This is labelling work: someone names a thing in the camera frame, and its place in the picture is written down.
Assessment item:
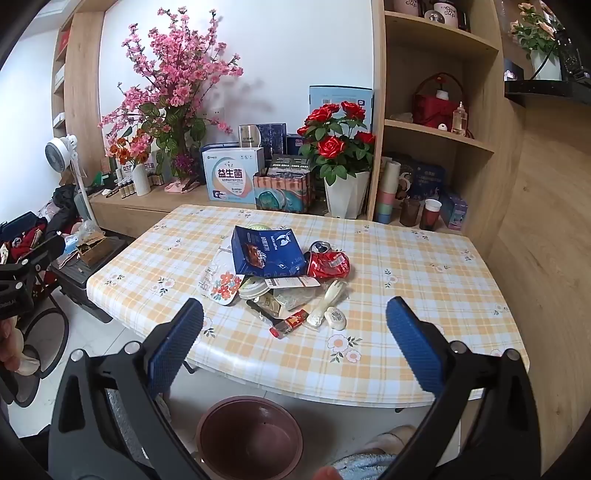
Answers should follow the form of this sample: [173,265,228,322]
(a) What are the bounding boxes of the brown plastic bin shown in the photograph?
[196,396,304,480]

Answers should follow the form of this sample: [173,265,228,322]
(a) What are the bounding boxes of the wooden sideboard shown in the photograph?
[89,188,370,241]

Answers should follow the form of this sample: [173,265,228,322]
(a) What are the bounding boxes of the person's left hand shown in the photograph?
[0,318,42,376]

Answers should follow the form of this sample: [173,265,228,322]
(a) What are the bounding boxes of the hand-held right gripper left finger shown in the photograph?
[48,298,206,437]

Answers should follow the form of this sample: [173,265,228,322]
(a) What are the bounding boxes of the crushed drink can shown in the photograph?
[305,240,351,281]

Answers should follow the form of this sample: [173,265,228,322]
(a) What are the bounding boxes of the orange flowers in ribbed vase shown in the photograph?
[107,136,153,197]

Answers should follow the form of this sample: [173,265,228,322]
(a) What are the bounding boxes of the olive foil packet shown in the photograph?
[255,295,283,318]

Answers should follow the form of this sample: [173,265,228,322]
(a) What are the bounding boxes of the purple box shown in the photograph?
[440,193,468,230]

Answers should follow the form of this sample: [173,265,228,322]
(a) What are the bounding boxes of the large light blue box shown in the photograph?
[308,85,374,136]

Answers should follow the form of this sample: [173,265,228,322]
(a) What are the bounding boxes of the wooden shelf unit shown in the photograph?
[369,0,529,259]

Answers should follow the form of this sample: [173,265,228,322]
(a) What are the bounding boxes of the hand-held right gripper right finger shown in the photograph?
[386,296,541,440]

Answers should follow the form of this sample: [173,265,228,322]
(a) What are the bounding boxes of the pink pouch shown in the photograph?
[165,178,204,193]

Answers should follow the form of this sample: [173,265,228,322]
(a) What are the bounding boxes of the glass bottle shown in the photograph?
[451,102,468,136]

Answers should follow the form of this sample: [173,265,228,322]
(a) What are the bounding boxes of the clear bag of white cutlery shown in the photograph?
[265,276,324,311]

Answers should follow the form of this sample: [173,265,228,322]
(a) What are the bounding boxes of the stack of pastel cups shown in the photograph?
[374,157,402,225]

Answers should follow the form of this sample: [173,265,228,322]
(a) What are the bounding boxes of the light blue fleece clothing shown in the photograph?
[332,455,402,480]

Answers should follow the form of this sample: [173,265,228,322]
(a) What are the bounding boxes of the blue coffee bag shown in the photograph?
[231,225,308,278]

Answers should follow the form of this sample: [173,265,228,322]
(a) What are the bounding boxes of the dark blue gift box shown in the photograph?
[397,154,446,202]

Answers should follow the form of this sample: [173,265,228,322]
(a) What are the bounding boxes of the white and blue carton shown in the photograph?
[202,144,265,205]

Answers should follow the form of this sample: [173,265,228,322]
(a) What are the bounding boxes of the pile of clothes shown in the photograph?
[0,185,88,273]

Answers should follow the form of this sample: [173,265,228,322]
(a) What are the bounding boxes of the red gift basket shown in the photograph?
[412,73,465,130]

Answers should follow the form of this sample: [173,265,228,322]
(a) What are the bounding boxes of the yellow checked floral tablecloth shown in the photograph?
[87,204,529,409]

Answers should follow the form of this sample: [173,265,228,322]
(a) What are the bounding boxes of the pink blossom plant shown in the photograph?
[99,7,244,182]

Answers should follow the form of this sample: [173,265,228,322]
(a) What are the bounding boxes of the shrink-wrapped pack of cans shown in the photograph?
[253,168,315,214]

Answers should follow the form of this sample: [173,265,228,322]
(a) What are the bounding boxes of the black flat box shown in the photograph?
[267,154,312,179]

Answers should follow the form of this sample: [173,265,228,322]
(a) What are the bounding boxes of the red roses in white pot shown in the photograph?
[297,102,377,220]

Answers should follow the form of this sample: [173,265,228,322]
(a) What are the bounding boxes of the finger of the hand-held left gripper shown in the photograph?
[9,234,66,276]

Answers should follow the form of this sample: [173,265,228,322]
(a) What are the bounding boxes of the black plastic razor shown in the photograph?
[246,299,279,324]

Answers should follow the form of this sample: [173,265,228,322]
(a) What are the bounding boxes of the stack of paper lids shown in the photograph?
[238,275,274,304]

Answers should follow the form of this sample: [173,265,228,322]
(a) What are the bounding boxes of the white standing fan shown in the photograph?
[45,134,100,232]

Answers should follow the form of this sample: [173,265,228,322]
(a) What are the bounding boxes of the red cup with white rim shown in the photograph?
[419,199,443,230]

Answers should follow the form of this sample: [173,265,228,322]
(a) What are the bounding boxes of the red snack wrapper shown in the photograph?
[270,310,309,340]

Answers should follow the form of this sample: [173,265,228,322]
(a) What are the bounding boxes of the black storage case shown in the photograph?
[48,226,139,324]

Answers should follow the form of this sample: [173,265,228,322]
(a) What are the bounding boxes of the pink roses in white pot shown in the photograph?
[509,2,566,81]

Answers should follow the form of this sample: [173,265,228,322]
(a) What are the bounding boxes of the dark blue patterned box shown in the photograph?
[257,122,288,156]

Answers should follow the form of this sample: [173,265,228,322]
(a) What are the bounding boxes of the brown cup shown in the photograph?
[400,198,422,227]

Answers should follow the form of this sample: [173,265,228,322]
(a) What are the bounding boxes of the clear floral plastic packet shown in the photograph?
[199,249,245,306]

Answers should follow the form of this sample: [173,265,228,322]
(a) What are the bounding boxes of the black shelf board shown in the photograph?
[504,28,591,109]

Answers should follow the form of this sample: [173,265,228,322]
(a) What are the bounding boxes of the small white green box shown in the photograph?
[239,124,264,149]

